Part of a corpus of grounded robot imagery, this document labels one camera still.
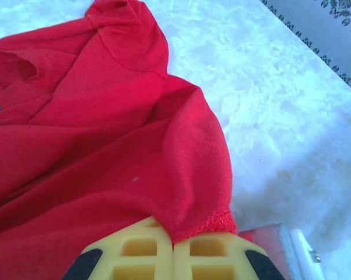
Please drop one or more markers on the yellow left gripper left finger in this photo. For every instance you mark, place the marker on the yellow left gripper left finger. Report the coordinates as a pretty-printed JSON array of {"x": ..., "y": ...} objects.
[{"x": 105, "y": 256}]

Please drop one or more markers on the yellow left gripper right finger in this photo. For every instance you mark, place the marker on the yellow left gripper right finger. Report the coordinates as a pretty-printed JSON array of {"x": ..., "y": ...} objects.
[{"x": 236, "y": 248}]

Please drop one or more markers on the red t-shirt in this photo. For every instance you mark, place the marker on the red t-shirt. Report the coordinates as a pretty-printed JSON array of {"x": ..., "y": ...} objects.
[{"x": 91, "y": 146}]

